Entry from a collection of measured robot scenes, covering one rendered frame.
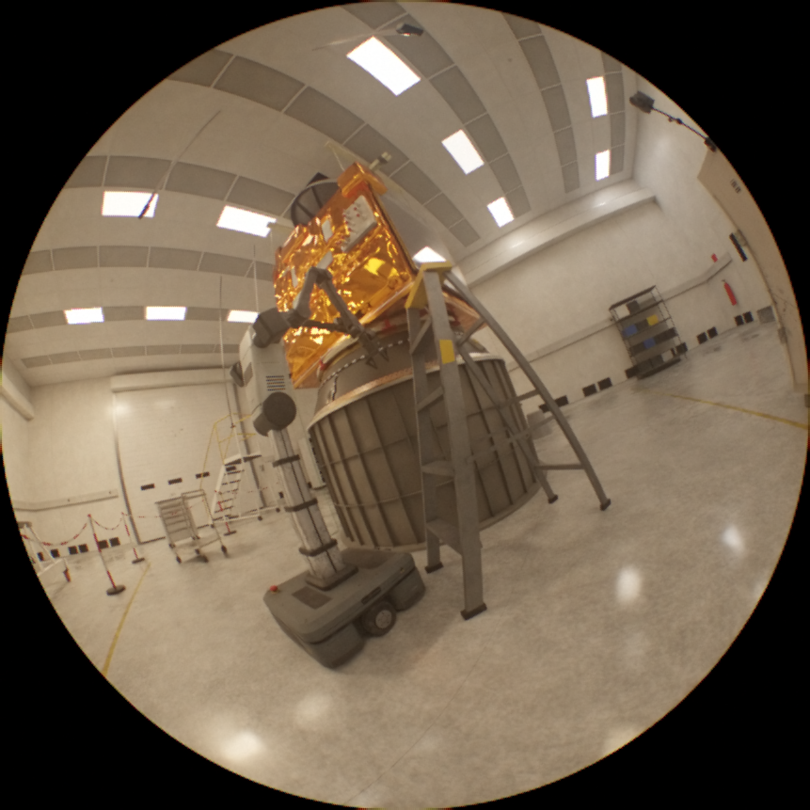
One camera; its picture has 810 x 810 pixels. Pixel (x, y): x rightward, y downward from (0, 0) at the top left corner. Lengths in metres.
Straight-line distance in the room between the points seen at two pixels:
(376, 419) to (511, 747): 1.80
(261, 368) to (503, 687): 1.43
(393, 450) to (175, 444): 8.12
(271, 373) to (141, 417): 8.48
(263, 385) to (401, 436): 0.98
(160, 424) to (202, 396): 1.88
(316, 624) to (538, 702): 0.73
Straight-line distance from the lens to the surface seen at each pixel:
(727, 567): 1.11
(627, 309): 6.93
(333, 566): 1.20
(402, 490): 1.77
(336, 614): 1.02
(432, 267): 1.27
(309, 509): 1.13
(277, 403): 1.12
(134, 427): 9.40
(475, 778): 0.80
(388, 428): 1.72
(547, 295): 7.33
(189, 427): 9.28
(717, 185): 2.15
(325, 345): 2.53
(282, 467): 1.12
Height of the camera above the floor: 0.77
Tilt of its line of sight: 7 degrees up
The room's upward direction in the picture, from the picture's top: 20 degrees counter-clockwise
